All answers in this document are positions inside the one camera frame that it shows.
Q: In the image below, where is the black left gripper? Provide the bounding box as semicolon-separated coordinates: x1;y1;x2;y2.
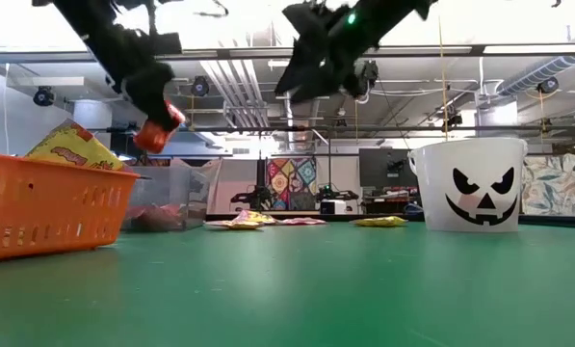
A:
82;26;183;133

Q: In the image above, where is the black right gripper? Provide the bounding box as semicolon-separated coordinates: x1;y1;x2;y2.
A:
274;0;382;105

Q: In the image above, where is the yellow Sour Patch candy pack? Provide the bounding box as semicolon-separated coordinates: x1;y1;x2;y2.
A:
203;220;265;231
231;209;279;227
351;215;409;228
25;119;127;173

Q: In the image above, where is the pink candy pack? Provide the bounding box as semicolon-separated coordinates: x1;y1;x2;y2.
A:
276;216;327;227

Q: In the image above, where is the clear plastic bin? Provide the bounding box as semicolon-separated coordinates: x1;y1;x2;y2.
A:
121;162;212;233

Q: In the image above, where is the colourful quilt hanging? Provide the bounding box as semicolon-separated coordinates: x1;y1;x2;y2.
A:
266;157;319;212

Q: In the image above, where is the dark monitor panel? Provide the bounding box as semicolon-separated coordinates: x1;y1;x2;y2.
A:
358;147;419;190

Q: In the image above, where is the white box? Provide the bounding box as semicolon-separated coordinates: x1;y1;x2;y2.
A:
319;200;349;216

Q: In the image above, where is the orange plastic basket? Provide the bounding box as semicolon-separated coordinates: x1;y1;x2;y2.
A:
0;151;142;264

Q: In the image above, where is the white jack-o-lantern bucket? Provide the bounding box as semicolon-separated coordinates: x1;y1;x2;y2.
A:
406;137;529;234

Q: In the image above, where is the green table mat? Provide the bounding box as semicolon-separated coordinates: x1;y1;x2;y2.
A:
0;214;575;347

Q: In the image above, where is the floral patterned panel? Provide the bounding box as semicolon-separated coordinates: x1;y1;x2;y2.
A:
521;153;575;217

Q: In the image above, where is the black ceiling camera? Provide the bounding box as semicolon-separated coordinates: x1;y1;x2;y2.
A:
536;75;561;95
190;75;212;98
32;85;56;108
353;59;380;98

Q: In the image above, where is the yellow hanging cord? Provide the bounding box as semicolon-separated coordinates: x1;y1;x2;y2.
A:
437;13;451;143

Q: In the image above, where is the silver air duct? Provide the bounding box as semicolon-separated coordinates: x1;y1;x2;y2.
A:
495;54;575;97

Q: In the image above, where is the black metal table frame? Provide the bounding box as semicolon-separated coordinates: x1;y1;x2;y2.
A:
204;210;575;228

